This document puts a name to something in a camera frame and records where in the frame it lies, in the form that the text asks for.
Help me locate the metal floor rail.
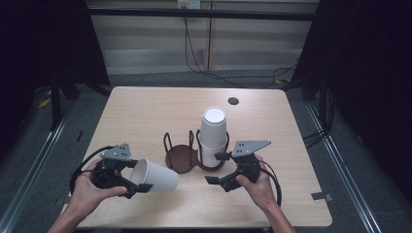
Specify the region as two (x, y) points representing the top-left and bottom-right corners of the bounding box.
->
(0, 105), (76, 233)
(305, 102), (385, 233)

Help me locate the person's right hand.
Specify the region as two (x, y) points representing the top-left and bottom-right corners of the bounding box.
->
(235, 153), (282, 212)

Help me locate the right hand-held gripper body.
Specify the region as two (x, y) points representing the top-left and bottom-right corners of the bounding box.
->
(231, 139), (272, 184)

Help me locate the black curtain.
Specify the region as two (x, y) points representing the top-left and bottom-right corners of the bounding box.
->
(0, 0), (112, 159)
(291, 0), (412, 198)

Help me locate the stack of white cups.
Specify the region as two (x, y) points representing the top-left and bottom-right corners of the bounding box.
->
(196, 106), (229, 169)

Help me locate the person's left hand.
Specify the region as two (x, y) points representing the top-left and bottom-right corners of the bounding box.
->
(66, 158), (129, 222)

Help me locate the white wall socket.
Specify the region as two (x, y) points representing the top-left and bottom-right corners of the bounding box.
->
(177, 0), (202, 11)

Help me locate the black floor cable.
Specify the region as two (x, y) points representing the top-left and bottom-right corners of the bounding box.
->
(183, 16), (299, 90)

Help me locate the grey tape piece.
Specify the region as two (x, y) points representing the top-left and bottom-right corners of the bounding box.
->
(310, 191), (334, 202)

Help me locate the black wire cup holder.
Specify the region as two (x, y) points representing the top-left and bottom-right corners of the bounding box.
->
(162, 129), (231, 175)

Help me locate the white paper cup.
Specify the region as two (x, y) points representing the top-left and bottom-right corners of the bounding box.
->
(129, 157), (180, 194)

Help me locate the right hand-held gripper cable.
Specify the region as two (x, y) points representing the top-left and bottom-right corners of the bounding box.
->
(258, 159), (283, 208)

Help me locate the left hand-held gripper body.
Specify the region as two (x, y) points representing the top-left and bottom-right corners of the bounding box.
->
(91, 143), (134, 190)

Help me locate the black metal crossbar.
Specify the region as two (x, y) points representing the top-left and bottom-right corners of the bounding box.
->
(86, 7), (321, 22)

